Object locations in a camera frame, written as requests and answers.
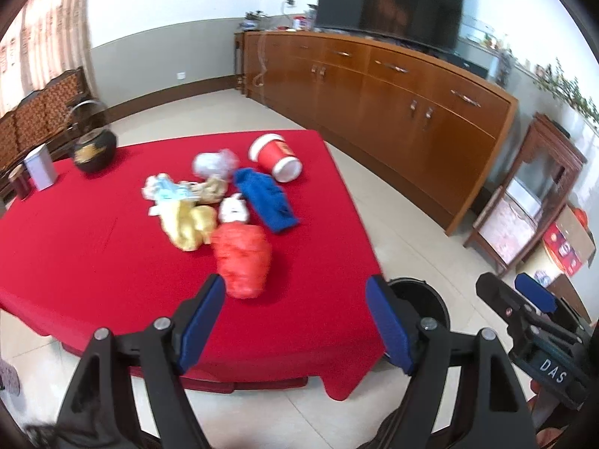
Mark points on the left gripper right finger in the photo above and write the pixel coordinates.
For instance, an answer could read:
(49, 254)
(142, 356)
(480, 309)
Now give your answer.
(463, 393)

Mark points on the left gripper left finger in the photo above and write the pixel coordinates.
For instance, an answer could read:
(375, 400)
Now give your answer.
(99, 409)

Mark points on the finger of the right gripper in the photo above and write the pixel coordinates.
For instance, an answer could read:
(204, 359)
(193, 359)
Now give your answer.
(503, 296)
(538, 295)

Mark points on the yellow towel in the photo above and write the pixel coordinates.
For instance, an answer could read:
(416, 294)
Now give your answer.
(186, 225)

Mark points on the red plastic bag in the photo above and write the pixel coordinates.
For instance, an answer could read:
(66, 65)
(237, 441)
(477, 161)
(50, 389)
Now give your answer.
(243, 257)

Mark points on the black trash bin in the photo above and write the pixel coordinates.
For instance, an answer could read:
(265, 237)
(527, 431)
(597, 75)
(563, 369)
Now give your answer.
(424, 301)

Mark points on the cardboard box red print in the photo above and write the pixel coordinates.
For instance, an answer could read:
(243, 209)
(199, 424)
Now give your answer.
(569, 242)

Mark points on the dark wooden stand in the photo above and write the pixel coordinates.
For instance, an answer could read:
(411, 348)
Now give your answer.
(531, 196)

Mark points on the red tablecloth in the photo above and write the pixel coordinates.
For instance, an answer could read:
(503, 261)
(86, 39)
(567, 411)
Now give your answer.
(85, 254)

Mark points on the long wooden sideboard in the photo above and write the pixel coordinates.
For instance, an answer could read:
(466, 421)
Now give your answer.
(427, 127)

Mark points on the green vine plant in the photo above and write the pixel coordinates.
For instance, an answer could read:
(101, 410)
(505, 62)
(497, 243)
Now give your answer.
(552, 79)

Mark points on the light blue face mask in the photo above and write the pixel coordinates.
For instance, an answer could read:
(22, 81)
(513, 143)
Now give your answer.
(161, 188)

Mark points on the dark red jar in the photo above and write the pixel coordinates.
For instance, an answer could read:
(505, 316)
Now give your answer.
(19, 180)

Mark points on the white crumpled plastic bag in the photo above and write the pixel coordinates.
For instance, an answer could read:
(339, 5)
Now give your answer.
(233, 209)

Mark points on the beige crumpled paper bag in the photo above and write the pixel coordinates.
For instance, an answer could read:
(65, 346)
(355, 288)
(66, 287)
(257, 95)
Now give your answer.
(209, 192)

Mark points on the white tin box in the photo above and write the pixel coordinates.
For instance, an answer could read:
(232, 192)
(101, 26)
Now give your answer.
(41, 168)

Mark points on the blue towel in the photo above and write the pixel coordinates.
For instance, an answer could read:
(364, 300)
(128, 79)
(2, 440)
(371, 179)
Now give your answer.
(266, 198)

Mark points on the black iron teapot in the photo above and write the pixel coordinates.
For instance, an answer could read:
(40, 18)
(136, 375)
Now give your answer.
(94, 144)

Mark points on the clear crumpled plastic bag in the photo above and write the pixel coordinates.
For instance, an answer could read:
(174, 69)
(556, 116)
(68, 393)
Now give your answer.
(222, 164)

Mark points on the red paper cup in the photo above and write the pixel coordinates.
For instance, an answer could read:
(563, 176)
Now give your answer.
(272, 153)

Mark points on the wooden sofa bench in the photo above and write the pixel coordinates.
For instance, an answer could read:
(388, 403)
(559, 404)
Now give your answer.
(55, 116)

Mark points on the black television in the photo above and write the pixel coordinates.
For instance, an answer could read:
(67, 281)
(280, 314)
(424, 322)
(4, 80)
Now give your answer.
(431, 23)

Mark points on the small wooden side table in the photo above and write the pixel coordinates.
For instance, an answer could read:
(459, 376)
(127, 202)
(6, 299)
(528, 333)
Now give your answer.
(239, 54)

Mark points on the patterned curtain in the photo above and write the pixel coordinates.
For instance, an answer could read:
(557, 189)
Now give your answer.
(45, 39)

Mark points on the potted plant on sideboard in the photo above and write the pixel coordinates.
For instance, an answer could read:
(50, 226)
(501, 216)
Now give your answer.
(254, 21)

